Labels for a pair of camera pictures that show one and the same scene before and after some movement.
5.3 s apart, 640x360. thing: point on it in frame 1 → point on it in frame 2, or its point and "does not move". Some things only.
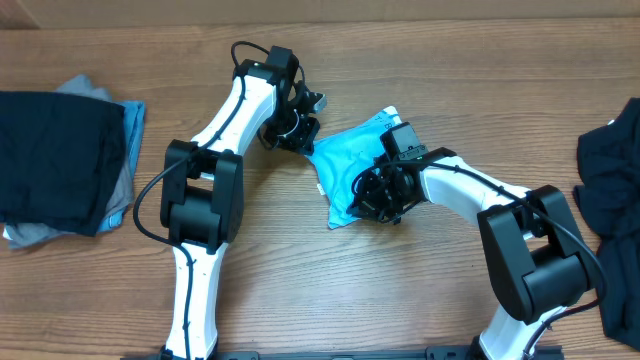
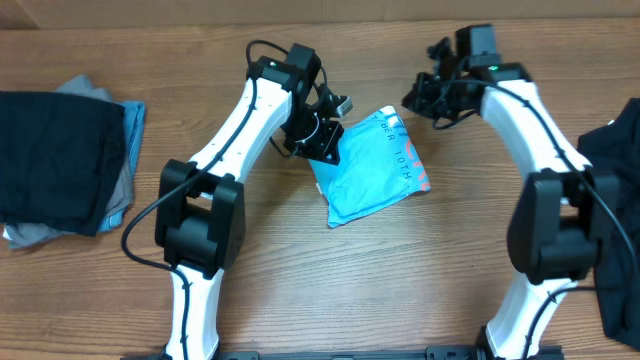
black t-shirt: x=609 y=200 does not move
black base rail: x=353 y=354 does not move
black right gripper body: x=368 y=203 → x=424 y=100
